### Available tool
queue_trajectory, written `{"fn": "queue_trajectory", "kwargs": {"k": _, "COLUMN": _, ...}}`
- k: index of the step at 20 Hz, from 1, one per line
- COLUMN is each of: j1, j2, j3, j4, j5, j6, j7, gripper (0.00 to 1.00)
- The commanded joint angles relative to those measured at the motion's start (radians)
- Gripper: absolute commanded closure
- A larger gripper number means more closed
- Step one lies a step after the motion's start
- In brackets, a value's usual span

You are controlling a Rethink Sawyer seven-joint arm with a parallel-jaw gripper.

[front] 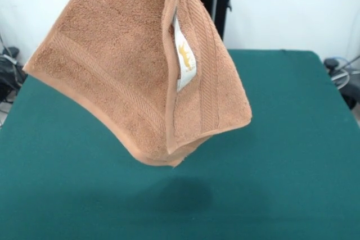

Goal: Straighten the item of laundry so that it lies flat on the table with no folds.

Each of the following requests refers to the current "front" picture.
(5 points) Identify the orange terry towel white tag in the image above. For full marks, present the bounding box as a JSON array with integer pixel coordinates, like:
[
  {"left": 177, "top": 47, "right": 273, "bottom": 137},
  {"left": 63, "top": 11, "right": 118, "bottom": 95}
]
[{"left": 22, "top": 0, "right": 253, "bottom": 168}]

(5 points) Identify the dark green tablecloth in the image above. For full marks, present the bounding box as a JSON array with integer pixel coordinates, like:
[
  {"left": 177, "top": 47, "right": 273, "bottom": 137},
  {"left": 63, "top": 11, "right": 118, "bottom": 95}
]
[{"left": 0, "top": 48, "right": 360, "bottom": 240}]

